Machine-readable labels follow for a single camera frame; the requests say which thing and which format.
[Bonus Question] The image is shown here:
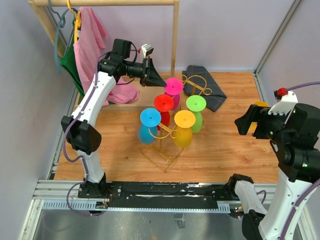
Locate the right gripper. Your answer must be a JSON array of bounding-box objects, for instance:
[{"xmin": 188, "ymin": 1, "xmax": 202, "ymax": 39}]
[{"xmin": 234, "ymin": 102, "xmax": 292, "ymax": 144}]

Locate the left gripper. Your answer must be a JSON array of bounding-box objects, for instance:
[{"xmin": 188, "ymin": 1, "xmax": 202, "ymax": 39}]
[{"xmin": 123, "ymin": 56, "xmax": 167, "ymax": 88}]

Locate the orange wine glass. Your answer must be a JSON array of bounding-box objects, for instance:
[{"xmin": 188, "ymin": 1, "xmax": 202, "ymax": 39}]
[
  {"xmin": 248, "ymin": 101, "xmax": 270, "ymax": 133},
  {"xmin": 172, "ymin": 110, "xmax": 196, "ymax": 148}
]

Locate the pink wine glass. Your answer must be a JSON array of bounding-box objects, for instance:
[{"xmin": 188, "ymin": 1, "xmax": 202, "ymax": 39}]
[{"xmin": 164, "ymin": 77, "xmax": 184, "ymax": 110}]

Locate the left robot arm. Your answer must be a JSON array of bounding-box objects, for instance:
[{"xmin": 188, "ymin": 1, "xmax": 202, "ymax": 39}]
[{"xmin": 61, "ymin": 38, "xmax": 166, "ymax": 199}]

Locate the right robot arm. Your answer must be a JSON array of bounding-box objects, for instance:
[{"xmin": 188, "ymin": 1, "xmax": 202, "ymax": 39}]
[{"xmin": 226, "ymin": 103, "xmax": 320, "ymax": 240}]

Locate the red wine glass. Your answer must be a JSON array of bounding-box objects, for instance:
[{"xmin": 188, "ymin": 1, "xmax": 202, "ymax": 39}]
[{"xmin": 153, "ymin": 94, "xmax": 174, "ymax": 127}]

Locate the blue wine glass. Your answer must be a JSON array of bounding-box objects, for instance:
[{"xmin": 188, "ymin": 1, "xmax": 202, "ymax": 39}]
[{"xmin": 138, "ymin": 108, "xmax": 161, "ymax": 145}]

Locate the green wine glass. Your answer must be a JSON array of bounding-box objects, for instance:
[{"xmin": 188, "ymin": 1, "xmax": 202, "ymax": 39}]
[{"xmin": 186, "ymin": 95, "xmax": 207, "ymax": 133}]

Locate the wooden clothes rack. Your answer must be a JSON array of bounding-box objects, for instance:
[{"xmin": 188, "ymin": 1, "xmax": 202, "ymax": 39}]
[{"xmin": 29, "ymin": 0, "xmax": 180, "ymax": 111}]

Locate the grey folded cloth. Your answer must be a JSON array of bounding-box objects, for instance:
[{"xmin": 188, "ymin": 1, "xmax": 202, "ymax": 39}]
[{"xmin": 182, "ymin": 65, "xmax": 227, "ymax": 112}]

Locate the pink garment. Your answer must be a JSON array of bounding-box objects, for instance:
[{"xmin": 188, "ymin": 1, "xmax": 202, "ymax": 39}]
[{"xmin": 73, "ymin": 6, "xmax": 140, "ymax": 106}]

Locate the green garment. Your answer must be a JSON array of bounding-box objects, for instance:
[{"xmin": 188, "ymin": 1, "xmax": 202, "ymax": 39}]
[{"xmin": 59, "ymin": 22, "xmax": 85, "ymax": 97}]

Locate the yellow hanger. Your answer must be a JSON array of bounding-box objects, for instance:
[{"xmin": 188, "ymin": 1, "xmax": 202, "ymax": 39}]
[{"xmin": 66, "ymin": 0, "xmax": 82, "ymax": 43}]

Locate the blue-grey hanger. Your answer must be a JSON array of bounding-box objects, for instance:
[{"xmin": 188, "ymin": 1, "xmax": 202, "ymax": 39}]
[{"xmin": 47, "ymin": 0, "xmax": 71, "ymax": 75}]

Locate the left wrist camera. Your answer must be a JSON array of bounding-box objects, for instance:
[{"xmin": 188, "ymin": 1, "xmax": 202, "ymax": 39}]
[{"xmin": 140, "ymin": 43, "xmax": 154, "ymax": 59}]

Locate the gold wire glass rack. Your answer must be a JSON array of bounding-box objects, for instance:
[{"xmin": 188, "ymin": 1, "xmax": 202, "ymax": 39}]
[{"xmin": 141, "ymin": 78, "xmax": 212, "ymax": 173}]

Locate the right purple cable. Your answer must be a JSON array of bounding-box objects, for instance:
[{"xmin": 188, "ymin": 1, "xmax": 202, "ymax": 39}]
[{"xmin": 273, "ymin": 81, "xmax": 320, "ymax": 238}]

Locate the purple cable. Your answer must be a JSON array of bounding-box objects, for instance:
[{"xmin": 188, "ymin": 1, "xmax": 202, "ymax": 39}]
[
  {"xmin": 61, "ymin": 48, "xmax": 141, "ymax": 217},
  {"xmin": 273, "ymin": 81, "xmax": 320, "ymax": 238}
]

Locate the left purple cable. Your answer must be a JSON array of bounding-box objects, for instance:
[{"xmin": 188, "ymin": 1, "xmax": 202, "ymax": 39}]
[{"xmin": 61, "ymin": 48, "xmax": 141, "ymax": 217}]

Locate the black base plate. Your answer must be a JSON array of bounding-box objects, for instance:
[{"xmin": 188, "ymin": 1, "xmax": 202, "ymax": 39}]
[{"xmin": 78, "ymin": 181, "xmax": 238, "ymax": 210}]

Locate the aluminium frame rail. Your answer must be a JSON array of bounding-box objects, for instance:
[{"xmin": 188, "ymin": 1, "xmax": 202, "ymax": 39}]
[{"xmin": 32, "ymin": 172, "xmax": 318, "ymax": 240}]

